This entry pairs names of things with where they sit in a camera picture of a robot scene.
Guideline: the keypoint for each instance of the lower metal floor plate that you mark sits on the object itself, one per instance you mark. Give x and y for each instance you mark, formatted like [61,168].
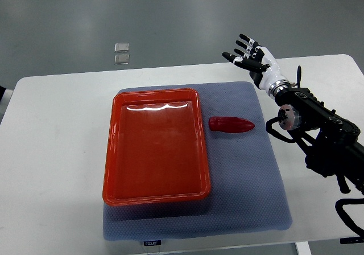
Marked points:
[120,59]

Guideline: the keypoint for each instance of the blue grey mesh mat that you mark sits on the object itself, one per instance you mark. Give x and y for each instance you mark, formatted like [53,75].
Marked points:
[247,192]

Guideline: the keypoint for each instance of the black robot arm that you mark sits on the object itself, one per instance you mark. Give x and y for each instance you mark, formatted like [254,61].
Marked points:
[330,142]

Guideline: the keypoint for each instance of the black table label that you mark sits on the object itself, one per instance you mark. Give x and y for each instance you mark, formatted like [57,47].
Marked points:
[152,243]

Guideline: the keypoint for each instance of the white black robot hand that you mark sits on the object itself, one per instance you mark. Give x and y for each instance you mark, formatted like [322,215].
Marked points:
[263,68]

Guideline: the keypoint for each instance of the red plastic tray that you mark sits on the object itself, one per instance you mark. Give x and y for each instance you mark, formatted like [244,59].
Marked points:
[156,150]

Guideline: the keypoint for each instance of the black object left edge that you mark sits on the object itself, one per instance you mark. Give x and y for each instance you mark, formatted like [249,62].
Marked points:
[2,92]

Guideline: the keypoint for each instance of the red pepper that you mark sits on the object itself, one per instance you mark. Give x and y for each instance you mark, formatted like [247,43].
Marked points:
[230,124]

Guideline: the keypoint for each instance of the metal floor plate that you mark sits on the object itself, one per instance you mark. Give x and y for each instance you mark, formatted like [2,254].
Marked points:
[120,59]
[121,47]

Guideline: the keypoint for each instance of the upper metal floor plate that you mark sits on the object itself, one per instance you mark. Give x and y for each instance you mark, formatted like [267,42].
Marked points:
[121,47]

